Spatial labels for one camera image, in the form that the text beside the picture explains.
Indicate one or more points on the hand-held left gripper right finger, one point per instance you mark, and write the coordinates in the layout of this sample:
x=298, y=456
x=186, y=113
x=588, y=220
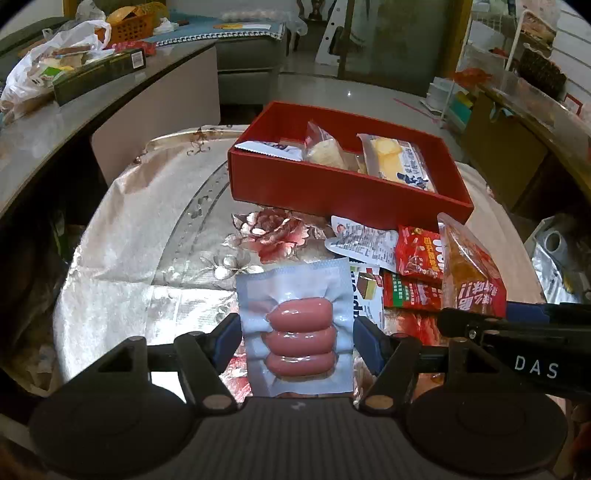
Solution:
x=369, y=339

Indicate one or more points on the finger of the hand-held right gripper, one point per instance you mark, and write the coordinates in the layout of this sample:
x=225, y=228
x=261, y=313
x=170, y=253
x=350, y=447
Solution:
x=526, y=313
x=466, y=323

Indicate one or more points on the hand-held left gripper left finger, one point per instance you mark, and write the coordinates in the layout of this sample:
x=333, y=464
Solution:
x=228, y=334

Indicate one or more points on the white packet with brown cube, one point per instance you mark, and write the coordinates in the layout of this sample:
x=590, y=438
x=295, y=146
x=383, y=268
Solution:
x=367, y=290

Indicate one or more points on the orange packet with red label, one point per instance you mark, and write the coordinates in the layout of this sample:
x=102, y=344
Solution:
x=471, y=267

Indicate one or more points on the long red milk candy packet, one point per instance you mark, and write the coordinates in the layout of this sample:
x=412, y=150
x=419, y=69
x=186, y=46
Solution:
x=411, y=290

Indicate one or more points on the vacuum packed sausage packet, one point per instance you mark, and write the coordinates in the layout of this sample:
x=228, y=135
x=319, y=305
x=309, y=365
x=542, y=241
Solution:
x=300, y=332

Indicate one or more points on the red gummy candy packet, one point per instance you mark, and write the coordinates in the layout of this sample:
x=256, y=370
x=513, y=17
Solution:
x=420, y=256

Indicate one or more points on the silver printed snack packet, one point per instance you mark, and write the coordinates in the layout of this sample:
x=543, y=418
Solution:
x=362, y=242

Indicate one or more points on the red cardboard box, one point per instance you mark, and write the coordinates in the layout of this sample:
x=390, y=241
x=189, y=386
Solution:
x=323, y=198

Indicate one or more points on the clear yellow cake packet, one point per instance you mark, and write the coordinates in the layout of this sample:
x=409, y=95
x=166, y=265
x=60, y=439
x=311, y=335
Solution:
x=397, y=161

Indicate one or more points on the white snack packet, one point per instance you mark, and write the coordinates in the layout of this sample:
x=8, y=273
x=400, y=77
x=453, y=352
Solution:
x=268, y=150

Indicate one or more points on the clear pale pastry packet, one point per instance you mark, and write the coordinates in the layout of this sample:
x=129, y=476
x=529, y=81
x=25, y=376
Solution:
x=325, y=150

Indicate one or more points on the silver foil bag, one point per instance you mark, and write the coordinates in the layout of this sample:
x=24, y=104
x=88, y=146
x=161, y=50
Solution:
x=554, y=277

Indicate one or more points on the plastic film roll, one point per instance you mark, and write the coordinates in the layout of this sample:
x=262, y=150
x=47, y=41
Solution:
x=554, y=242

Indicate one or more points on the floral satin tablecloth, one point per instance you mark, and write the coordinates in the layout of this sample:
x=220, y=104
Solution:
x=152, y=230

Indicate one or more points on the wooden cabinet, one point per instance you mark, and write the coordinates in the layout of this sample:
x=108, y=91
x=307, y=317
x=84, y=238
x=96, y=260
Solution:
x=503, y=152

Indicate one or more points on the clear plastic tray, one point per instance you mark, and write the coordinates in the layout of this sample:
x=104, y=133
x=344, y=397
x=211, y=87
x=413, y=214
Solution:
x=531, y=101

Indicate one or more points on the teal yellow storage drawers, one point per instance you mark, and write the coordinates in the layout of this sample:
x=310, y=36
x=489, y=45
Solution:
x=461, y=108

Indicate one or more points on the pink stick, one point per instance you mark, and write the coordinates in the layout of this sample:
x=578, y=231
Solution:
x=415, y=108

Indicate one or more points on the red crumpled wrapper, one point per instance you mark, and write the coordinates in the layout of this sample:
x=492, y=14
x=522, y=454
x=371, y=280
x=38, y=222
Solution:
x=471, y=78

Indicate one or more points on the black basket with lace trim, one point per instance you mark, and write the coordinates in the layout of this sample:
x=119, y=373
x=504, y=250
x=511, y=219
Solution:
x=542, y=71

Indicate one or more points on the grey coffee table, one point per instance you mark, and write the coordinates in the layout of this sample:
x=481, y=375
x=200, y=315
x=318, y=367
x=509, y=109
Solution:
x=69, y=129

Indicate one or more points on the sliding glass door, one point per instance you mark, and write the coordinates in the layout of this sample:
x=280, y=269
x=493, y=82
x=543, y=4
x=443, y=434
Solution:
x=401, y=41

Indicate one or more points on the dark green box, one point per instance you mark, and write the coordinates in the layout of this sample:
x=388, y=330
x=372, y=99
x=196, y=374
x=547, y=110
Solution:
x=92, y=76

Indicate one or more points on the white board with holes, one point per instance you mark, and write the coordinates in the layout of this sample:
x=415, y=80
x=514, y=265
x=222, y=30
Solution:
x=332, y=41

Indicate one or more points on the red foil snack packet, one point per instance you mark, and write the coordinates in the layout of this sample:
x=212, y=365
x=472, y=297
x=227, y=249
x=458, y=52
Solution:
x=134, y=47

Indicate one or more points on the teal patterned blanket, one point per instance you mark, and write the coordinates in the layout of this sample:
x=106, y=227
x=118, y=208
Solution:
x=207, y=30

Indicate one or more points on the white crumpled bag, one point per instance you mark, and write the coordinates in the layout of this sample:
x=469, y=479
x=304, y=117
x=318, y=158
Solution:
x=165, y=25

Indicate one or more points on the pale pink bundle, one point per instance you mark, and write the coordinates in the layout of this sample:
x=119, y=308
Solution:
x=249, y=16

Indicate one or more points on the orange plastic basket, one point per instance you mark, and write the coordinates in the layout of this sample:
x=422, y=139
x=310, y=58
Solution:
x=134, y=28

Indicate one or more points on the white plastic bag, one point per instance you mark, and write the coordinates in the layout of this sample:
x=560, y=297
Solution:
x=23, y=78

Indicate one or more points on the dark wooden chair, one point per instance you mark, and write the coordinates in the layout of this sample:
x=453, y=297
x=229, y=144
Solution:
x=316, y=9

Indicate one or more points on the yellow round object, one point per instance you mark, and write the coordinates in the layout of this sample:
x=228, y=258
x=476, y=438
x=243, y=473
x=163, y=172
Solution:
x=124, y=13

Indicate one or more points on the clear plastic bag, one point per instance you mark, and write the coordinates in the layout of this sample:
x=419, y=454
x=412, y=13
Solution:
x=90, y=10

